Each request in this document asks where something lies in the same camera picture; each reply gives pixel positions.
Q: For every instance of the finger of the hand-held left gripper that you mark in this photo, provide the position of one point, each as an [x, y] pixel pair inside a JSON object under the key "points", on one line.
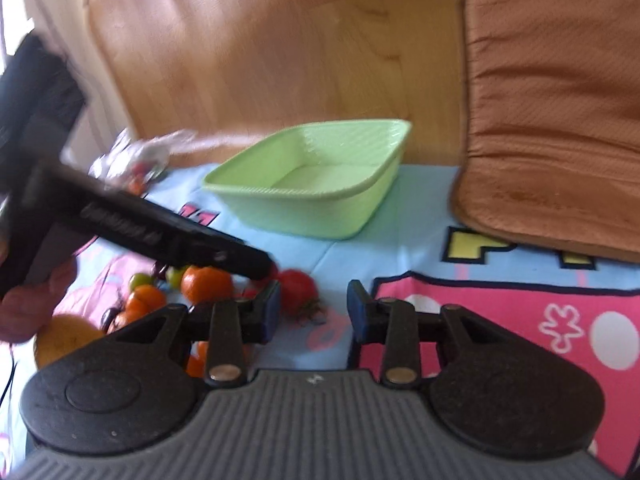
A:
{"points": [[227, 257]]}

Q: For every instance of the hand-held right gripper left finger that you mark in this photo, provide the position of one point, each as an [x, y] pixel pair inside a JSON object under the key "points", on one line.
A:
{"points": [[272, 307]]}

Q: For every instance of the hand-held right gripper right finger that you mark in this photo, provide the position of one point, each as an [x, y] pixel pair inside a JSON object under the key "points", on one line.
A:
{"points": [[357, 310]]}

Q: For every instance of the red tomato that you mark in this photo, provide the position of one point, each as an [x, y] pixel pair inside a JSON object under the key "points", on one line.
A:
{"points": [[299, 287]]}

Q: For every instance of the orange tangerine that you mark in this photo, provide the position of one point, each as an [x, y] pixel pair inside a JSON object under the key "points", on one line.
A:
{"points": [[145, 301], [206, 284]]}

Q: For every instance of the orange tomato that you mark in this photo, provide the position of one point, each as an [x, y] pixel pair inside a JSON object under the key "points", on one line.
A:
{"points": [[197, 360]]}

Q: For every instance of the light green tomato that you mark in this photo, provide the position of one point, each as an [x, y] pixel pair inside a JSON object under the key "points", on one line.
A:
{"points": [[138, 281]]}

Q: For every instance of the light green square plate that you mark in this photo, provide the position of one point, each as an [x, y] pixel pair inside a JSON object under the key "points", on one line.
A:
{"points": [[310, 195]]}

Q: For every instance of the dark purple plum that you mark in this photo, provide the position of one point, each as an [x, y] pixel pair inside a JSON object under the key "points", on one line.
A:
{"points": [[108, 319]]}

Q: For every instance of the person's left hand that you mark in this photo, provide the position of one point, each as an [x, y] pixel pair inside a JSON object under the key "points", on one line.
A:
{"points": [[35, 305]]}

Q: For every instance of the printed blue pink blanket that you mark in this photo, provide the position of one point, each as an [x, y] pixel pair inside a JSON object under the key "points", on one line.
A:
{"points": [[450, 260]]}

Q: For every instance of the clear plastic bag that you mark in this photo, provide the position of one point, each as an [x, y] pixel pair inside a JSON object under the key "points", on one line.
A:
{"points": [[145, 152]]}

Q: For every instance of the yellow pear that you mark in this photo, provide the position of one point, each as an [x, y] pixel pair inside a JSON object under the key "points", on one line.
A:
{"points": [[57, 342]]}

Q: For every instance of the brown seat cushion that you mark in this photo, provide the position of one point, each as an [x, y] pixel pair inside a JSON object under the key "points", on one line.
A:
{"points": [[545, 110]]}

